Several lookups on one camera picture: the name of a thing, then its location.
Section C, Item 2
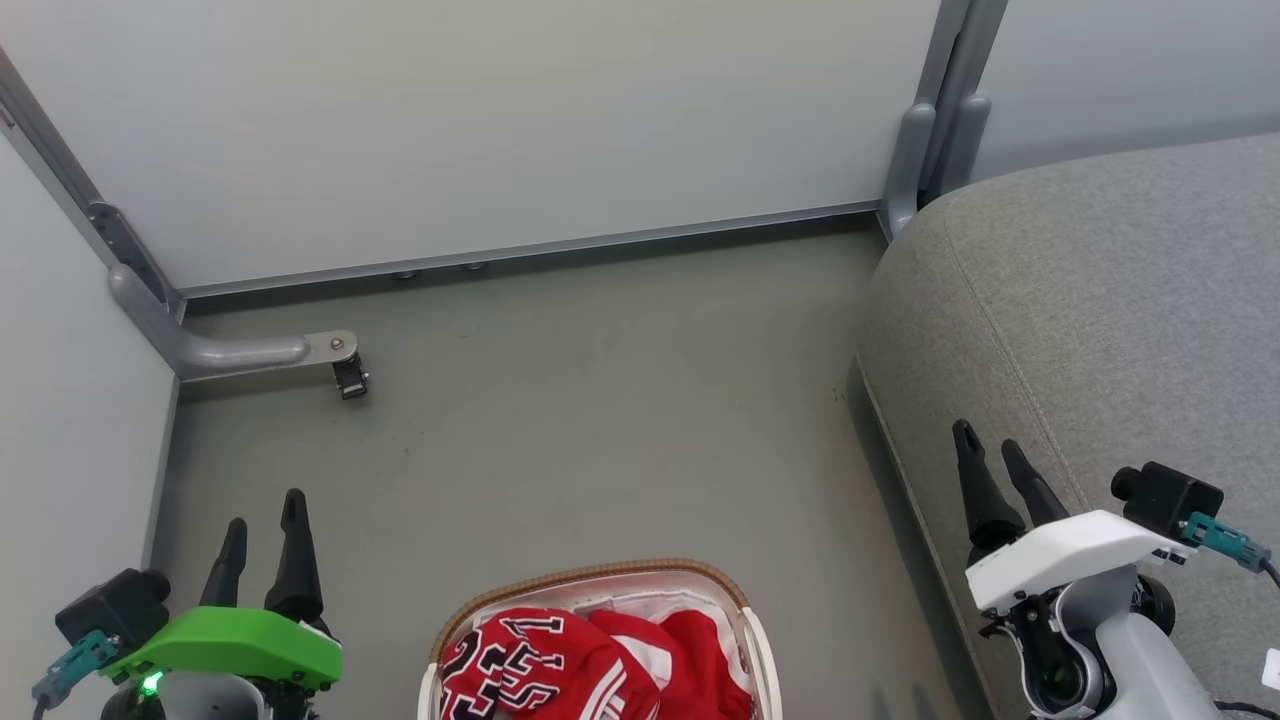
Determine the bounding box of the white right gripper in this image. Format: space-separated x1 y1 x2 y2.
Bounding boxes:
952 420 1197 720

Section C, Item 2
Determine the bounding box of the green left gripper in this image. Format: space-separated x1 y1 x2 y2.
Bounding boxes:
100 488 343 720

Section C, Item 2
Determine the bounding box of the red jersey garment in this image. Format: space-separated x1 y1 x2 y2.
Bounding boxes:
440 605 753 720

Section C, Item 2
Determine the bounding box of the grey fabric sofa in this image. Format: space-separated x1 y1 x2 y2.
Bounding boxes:
855 132 1280 720

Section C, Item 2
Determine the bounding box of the white laundry basket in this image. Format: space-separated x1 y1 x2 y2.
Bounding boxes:
418 558 783 720

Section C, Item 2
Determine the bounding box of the grey short partition foot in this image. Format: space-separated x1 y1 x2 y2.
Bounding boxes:
882 100 937 239
940 92 993 196

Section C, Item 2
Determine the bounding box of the teal left camera cable connector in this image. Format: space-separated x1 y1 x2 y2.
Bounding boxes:
32 630 119 703

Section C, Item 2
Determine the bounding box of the teal camera cable connector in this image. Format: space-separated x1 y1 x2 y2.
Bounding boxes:
32 630 119 703
1182 512 1273 573

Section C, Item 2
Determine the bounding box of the grey long partition foot bracket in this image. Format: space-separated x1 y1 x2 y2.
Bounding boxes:
108 262 359 383

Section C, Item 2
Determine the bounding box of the teal right camera cable connector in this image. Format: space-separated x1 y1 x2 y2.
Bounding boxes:
1182 512 1273 573

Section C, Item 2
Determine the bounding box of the grey partition bottom rail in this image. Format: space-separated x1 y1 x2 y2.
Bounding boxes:
180 200 886 299

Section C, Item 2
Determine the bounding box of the grey slanted partition corner post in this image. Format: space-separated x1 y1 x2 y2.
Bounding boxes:
0 50 186 321

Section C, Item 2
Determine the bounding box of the grey double partition corner post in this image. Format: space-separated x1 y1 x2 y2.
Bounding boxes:
915 0 1009 201

